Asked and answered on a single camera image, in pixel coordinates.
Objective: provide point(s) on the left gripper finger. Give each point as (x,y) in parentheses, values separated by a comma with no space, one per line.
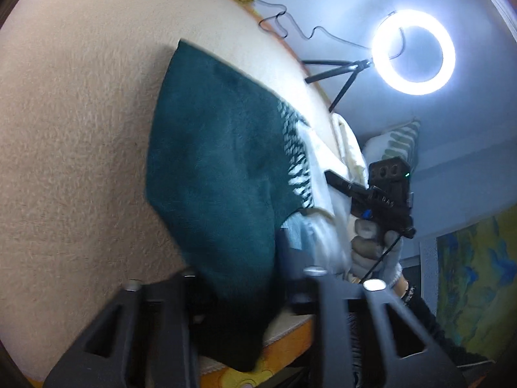
(300,291)

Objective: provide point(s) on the black sleeve right forearm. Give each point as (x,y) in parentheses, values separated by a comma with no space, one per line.
(411,297)

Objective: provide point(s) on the green leaf patterned pillow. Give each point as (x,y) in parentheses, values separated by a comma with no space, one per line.
(401,141)

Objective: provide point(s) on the folded white cloth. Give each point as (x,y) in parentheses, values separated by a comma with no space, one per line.
(349,150)

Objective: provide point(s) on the yellow blue wall painting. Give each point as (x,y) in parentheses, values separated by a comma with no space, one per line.
(476,305)

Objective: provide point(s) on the white ring light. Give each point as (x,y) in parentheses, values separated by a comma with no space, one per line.
(413,52)

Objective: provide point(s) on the right gloved hand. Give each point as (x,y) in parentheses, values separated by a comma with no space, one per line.
(372,250)

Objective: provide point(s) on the small black tripod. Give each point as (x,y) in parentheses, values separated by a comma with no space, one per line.
(337,68)

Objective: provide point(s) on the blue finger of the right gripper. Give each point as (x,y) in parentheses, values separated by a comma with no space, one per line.
(350,189)

